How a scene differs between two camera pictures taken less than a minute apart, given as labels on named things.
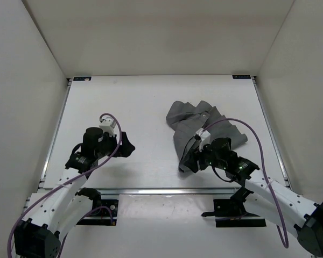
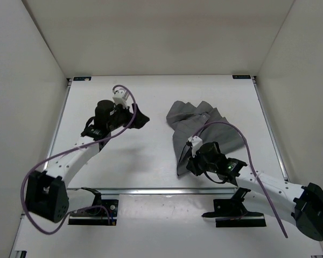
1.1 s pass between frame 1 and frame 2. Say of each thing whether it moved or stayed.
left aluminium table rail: stayed
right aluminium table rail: stayed
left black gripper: moved
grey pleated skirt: stayed
